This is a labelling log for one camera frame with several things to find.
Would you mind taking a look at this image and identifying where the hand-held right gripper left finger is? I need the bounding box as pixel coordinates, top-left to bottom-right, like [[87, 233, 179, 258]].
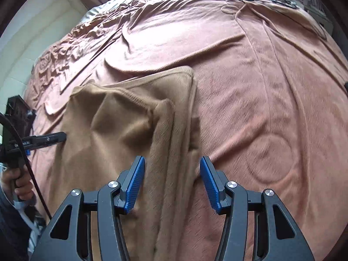
[[30, 156, 146, 261]]

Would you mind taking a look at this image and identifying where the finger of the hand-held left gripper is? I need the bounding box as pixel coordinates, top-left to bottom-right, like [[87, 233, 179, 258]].
[[29, 131, 67, 151]]

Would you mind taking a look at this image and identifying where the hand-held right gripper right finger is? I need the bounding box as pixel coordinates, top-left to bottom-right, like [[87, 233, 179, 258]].
[[200, 156, 316, 261]]

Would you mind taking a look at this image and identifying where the brown printed t-shirt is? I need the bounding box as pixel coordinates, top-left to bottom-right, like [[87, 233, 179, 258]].
[[50, 66, 202, 261]]

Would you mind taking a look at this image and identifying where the person's left forearm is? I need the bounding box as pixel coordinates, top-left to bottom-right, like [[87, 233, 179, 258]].
[[0, 193, 33, 261]]

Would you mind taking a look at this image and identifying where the person's left hand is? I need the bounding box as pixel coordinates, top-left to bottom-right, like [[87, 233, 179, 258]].
[[1, 166, 36, 202]]

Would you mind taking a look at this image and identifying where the cream padded headboard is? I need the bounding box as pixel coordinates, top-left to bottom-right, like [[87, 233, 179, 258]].
[[0, 0, 90, 93]]

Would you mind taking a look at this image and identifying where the brown blanket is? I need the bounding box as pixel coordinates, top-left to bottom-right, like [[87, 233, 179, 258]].
[[23, 0, 348, 261]]

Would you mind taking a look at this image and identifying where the white nightstand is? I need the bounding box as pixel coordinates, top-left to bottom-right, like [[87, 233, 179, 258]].
[[296, 0, 333, 32]]

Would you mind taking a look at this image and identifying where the black braided cable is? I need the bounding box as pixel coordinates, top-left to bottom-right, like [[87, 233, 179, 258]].
[[0, 113, 52, 219]]

